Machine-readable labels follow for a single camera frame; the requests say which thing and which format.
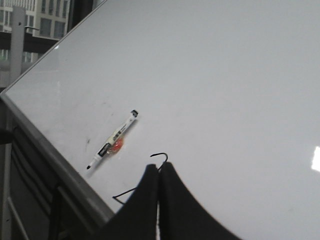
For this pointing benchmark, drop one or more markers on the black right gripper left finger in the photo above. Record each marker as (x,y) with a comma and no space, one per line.
(137,218)

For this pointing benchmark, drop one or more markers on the grey metal post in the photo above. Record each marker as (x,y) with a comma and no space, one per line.
(17,43)

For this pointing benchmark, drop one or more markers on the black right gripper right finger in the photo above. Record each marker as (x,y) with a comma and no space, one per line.
(181,217)

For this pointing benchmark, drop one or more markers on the white whiteboard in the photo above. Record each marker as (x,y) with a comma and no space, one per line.
(227,90)

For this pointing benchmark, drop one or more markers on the black white whiteboard marker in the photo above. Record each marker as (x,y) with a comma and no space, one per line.
(113,138)

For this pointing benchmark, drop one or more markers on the orange round magnet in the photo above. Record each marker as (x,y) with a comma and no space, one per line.
(117,146)

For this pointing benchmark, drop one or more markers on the grey whiteboard ledge rail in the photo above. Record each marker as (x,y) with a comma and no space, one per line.
(87,198)

